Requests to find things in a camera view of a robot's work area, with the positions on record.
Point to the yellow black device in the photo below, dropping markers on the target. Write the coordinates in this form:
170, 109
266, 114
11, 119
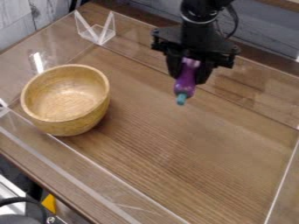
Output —
48, 203

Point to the brown wooden bowl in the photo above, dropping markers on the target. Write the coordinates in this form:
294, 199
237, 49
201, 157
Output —
66, 99

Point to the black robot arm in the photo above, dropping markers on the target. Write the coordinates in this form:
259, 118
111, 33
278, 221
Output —
205, 8

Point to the purple toy eggplant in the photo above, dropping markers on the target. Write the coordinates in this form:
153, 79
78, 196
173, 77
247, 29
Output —
186, 82

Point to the clear acrylic corner bracket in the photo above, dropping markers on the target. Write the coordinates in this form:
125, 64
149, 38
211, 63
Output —
99, 34

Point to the clear acrylic tray wall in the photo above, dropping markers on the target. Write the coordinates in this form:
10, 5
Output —
211, 162

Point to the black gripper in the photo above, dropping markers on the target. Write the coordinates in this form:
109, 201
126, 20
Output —
195, 40

